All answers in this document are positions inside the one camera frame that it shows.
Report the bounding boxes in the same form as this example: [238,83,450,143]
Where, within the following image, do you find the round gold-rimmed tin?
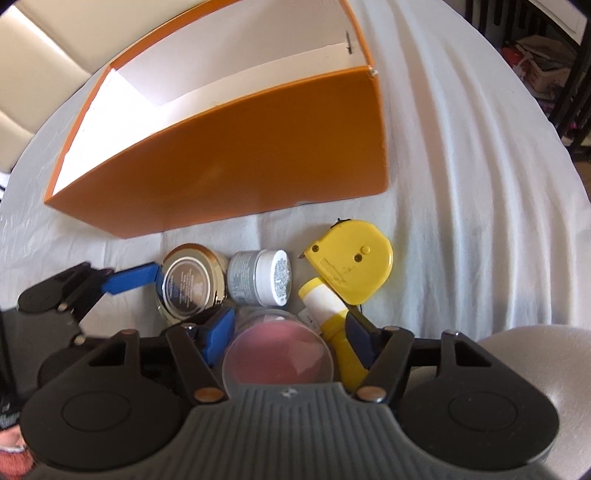
[155,243,229,325]

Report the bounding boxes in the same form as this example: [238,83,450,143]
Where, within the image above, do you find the clear cup with pink candle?
[221,310,335,395]

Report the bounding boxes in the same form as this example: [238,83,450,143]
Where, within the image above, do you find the person's right hand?
[0,425,34,480]

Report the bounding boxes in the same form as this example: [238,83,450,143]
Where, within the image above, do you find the yellow tube bottle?
[298,277,368,392]

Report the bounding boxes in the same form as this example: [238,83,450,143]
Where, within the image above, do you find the small white cream jar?
[226,250,293,307]

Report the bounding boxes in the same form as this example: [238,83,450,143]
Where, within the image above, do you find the yellow tape measure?
[301,219,394,305]

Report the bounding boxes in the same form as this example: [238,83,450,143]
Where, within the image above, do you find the white bed sheet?
[1,1,590,339]

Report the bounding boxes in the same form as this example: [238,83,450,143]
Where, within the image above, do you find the orange cardboard box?
[44,1,389,238]

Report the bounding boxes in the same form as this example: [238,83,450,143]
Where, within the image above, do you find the cream padded headboard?
[1,0,198,173]

